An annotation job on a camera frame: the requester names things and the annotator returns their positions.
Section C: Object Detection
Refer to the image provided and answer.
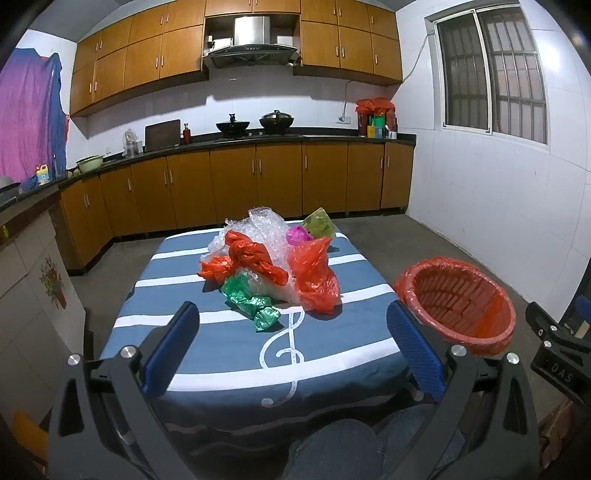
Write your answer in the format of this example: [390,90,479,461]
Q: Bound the person's right leg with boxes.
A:
[373,403,468,480]

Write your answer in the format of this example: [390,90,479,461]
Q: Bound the red wastebasket with bag liner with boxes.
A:
[393,256,517,356]

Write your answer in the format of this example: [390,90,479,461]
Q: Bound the black kitchen countertop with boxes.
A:
[0,131,417,214]

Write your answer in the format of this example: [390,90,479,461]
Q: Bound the small black wok with lid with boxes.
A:
[215,113,251,137]

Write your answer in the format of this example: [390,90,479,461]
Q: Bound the blue striped tablecloth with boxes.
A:
[99,226,413,462]

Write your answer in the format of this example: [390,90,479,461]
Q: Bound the twisted red plastic bag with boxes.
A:
[224,231,290,287]

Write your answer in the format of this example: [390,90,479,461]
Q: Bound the olive green plastic bag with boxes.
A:
[302,208,337,241]

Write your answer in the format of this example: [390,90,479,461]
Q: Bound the flower sticker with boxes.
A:
[39,256,68,309]

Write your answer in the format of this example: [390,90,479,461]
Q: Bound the large red plastic bag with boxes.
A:
[288,237,342,315]

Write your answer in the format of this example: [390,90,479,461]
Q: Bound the glass jar with plastic bag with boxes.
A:
[122,128,142,158]

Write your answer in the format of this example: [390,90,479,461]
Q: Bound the red bag on appliance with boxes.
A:
[355,97,398,137]

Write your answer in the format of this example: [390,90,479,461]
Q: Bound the clear plastic bag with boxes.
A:
[248,270,302,306]

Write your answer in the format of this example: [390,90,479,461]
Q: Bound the large black wok with lid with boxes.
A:
[259,109,295,133]

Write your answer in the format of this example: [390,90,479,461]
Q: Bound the barred window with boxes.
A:
[433,6,551,149]

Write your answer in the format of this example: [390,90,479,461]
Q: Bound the purple hanging cloth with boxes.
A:
[0,46,71,193]

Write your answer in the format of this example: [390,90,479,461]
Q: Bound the person's left leg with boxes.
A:
[283,416,385,480]

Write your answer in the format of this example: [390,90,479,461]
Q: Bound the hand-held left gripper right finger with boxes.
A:
[386,299,542,480]

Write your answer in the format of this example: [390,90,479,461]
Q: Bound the clear bubble wrap sheet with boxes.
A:
[224,207,302,278]

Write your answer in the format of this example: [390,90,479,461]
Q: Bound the green basin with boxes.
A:
[75,154,105,174]

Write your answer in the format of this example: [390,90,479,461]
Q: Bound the magenta plastic bag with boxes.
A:
[285,224,315,247]

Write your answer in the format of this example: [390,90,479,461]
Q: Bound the small red plastic bag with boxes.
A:
[198,256,234,282]

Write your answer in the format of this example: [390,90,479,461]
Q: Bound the crumpled white plastic bag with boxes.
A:
[206,230,228,257]

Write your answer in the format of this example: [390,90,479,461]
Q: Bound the wooden base cabinets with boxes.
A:
[59,140,415,274]

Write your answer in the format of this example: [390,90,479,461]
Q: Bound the steel range hood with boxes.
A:
[202,16,302,71]

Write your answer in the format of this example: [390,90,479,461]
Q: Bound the yellow stool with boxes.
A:
[13,410,50,463]

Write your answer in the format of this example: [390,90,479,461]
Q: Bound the dark cutting board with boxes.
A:
[144,119,182,151]

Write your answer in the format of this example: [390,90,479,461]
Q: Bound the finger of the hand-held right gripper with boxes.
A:
[525,302,591,358]

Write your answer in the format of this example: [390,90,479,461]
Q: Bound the wooden wall cabinets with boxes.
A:
[69,0,403,117]

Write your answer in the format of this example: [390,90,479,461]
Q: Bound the person's leg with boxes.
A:
[373,403,468,480]
[283,416,385,480]

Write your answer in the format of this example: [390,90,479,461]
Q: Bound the white power cable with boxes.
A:
[342,31,437,121]

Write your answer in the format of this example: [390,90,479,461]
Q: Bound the cardboard box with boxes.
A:
[539,396,591,463]

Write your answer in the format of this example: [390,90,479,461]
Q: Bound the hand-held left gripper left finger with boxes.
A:
[47,301,201,480]

